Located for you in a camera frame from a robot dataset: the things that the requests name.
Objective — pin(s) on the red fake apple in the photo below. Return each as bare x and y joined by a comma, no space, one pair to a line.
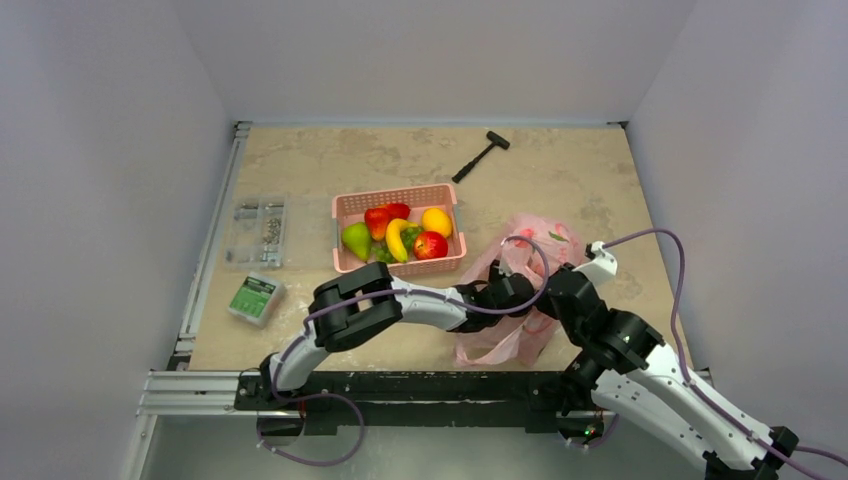
430,245

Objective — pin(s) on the yellow fake banana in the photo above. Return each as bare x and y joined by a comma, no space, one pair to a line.
394,241

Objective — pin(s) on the pink plastic bag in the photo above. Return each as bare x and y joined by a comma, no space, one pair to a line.
526,241

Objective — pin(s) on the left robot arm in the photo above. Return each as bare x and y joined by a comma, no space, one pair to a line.
356,307

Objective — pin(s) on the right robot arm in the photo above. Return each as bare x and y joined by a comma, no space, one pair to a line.
624,365

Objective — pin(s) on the yellow fake lemon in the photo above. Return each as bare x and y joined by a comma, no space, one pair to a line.
437,220

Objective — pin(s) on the red orange fake mango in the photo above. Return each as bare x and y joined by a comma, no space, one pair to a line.
398,210

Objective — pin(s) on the green fake grape bunch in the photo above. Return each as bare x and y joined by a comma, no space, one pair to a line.
382,252

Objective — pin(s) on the green fake pear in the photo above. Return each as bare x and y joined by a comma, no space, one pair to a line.
358,240

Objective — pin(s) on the black hammer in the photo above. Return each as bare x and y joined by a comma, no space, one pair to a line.
495,141

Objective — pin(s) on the clear plastic screw organizer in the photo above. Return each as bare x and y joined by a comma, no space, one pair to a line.
256,233

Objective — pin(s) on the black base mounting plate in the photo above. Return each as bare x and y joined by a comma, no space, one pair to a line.
532,401

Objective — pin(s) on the green labelled small box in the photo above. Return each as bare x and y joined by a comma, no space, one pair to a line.
256,299

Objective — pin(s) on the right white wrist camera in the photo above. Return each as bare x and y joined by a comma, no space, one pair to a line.
602,266

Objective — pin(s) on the aluminium frame rail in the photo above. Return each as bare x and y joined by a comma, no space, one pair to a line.
176,391

